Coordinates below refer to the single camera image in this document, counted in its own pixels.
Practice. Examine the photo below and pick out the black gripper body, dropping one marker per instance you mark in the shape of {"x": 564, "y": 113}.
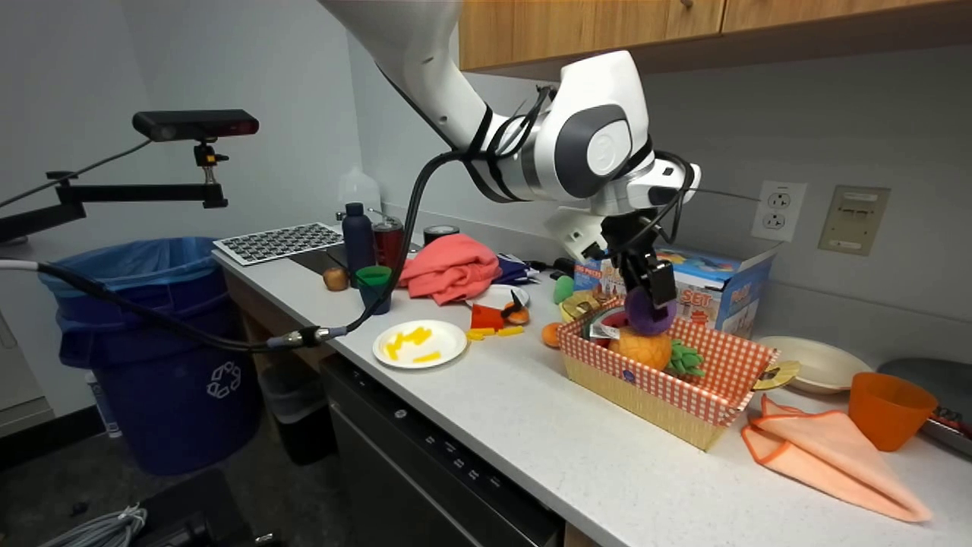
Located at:
{"x": 639, "y": 246}

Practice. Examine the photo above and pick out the purple eggplant plush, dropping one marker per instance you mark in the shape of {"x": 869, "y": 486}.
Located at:
{"x": 652, "y": 316}

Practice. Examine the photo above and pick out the yellow banana plush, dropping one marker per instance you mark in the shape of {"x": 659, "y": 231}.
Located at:
{"x": 579, "y": 305}

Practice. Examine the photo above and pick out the yellow pineapple plush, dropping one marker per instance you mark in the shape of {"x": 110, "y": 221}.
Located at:
{"x": 648, "y": 351}

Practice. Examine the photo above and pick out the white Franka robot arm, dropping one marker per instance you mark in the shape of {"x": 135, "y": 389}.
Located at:
{"x": 427, "y": 49}

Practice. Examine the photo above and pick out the blue toy food box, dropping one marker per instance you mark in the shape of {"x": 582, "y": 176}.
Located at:
{"x": 730, "y": 290}

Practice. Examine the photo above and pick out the green plush ball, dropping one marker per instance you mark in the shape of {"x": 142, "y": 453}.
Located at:
{"x": 564, "y": 290}

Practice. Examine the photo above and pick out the orange fruit plush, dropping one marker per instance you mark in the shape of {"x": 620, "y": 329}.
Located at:
{"x": 549, "y": 334}

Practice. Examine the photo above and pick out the orange checkered basket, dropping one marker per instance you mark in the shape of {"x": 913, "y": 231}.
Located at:
{"x": 657, "y": 400}

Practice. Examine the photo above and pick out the small orange toy ball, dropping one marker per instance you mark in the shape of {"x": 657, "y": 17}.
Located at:
{"x": 520, "y": 316}

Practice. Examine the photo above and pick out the small black toy piece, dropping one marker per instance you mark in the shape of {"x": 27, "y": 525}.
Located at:
{"x": 518, "y": 302}

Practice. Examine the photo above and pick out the dark blue cloth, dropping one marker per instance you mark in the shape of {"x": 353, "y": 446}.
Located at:
{"x": 514, "y": 273}

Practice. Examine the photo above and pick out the yellow toy fry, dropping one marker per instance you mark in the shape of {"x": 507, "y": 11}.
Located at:
{"x": 420, "y": 334}
{"x": 480, "y": 332}
{"x": 427, "y": 356}
{"x": 395, "y": 347}
{"x": 510, "y": 329}

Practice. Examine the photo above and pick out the red-orange toy fries holder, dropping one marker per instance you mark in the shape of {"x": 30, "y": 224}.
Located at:
{"x": 491, "y": 316}

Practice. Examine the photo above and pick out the cream paper bowl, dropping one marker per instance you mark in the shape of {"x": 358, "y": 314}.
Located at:
{"x": 821, "y": 365}

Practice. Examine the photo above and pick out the pink cloth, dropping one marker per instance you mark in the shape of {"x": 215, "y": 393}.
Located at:
{"x": 449, "y": 269}

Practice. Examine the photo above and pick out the dark red mug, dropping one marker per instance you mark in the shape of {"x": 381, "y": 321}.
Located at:
{"x": 437, "y": 234}

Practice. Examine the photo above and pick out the orange cloth napkin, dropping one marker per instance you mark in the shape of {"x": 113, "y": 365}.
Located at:
{"x": 830, "y": 458}

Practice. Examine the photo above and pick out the red cup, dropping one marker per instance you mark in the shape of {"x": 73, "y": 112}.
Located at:
{"x": 388, "y": 244}

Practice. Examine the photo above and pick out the wooden upper cabinet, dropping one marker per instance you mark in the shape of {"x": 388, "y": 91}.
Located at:
{"x": 760, "y": 31}

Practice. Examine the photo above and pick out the orange plastic cup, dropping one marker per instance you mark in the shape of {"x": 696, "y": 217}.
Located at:
{"x": 891, "y": 411}

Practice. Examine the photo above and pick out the green cup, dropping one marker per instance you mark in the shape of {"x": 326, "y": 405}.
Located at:
{"x": 375, "y": 293}

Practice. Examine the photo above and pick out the blue bottle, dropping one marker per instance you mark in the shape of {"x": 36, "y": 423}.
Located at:
{"x": 356, "y": 238}

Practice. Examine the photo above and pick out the black dishwasher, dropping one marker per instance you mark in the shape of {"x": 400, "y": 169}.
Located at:
{"x": 427, "y": 476}

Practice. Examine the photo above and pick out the black glass cooktop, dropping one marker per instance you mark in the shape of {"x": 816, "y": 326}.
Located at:
{"x": 941, "y": 389}

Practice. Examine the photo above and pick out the small brown round object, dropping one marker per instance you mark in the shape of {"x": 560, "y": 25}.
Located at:
{"x": 335, "y": 279}

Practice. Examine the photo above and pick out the brown base cabinet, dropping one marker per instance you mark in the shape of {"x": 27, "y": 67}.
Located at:
{"x": 282, "y": 314}

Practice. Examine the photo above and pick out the small dark waste bin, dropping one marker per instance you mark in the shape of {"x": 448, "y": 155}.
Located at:
{"x": 293, "y": 405}

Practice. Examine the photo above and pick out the grey slotted drying rack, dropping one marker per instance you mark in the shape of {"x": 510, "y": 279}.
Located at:
{"x": 273, "y": 244}

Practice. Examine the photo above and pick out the blue recycling bin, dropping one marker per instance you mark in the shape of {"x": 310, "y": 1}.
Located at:
{"x": 161, "y": 385}

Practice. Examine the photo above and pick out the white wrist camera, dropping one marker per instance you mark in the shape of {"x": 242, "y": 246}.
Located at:
{"x": 582, "y": 234}

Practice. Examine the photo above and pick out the white wall outlet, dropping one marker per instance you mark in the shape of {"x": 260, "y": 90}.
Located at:
{"x": 779, "y": 212}

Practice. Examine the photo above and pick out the beige wall switch plate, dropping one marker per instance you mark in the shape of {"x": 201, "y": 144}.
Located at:
{"x": 855, "y": 221}

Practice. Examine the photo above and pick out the black stereo camera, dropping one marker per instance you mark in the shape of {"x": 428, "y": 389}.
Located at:
{"x": 192, "y": 125}

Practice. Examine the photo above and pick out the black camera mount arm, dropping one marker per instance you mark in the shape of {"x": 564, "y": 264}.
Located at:
{"x": 141, "y": 192}

